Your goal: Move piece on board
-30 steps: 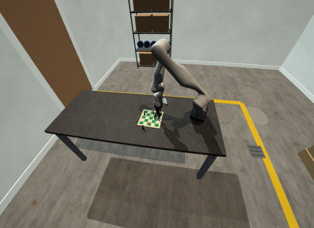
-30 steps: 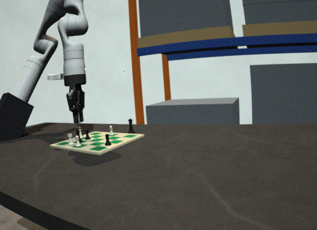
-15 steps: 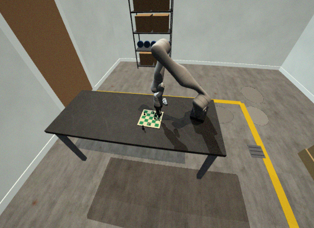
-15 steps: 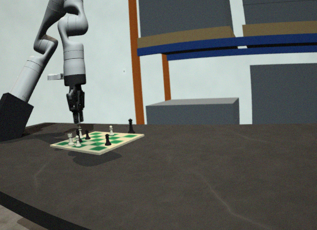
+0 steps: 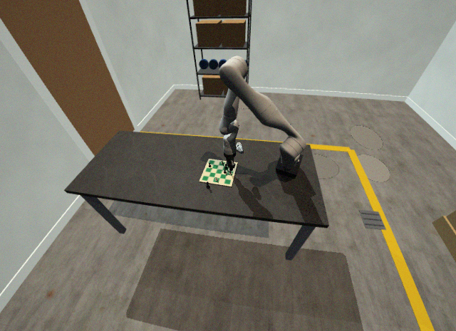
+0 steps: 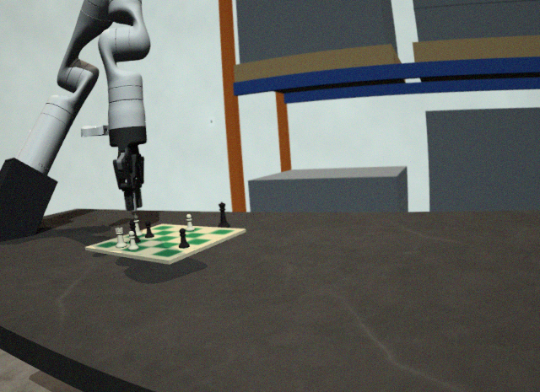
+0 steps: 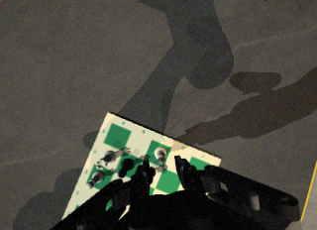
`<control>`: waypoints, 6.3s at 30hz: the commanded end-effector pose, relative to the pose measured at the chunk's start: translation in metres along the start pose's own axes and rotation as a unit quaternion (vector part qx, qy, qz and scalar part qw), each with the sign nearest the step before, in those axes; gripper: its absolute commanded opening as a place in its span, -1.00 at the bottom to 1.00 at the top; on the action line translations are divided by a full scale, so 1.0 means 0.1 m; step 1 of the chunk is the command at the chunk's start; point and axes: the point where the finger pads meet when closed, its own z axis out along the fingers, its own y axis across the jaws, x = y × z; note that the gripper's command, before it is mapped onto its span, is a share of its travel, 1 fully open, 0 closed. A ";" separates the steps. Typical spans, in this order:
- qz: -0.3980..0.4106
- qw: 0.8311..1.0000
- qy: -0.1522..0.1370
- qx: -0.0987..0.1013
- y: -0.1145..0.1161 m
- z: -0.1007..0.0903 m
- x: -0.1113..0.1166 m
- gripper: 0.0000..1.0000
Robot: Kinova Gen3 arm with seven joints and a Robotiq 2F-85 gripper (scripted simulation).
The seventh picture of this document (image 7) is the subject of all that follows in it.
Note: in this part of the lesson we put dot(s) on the white chess pawn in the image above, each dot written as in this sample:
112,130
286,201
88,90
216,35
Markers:
97,177

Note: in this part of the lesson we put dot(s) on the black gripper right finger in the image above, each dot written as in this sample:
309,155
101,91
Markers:
272,208

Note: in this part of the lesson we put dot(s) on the white rook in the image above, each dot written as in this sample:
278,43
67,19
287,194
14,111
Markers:
108,158

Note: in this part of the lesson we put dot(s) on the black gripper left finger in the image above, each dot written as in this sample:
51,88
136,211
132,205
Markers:
92,214

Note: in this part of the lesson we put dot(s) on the green and cream chessboard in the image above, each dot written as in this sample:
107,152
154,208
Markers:
129,140

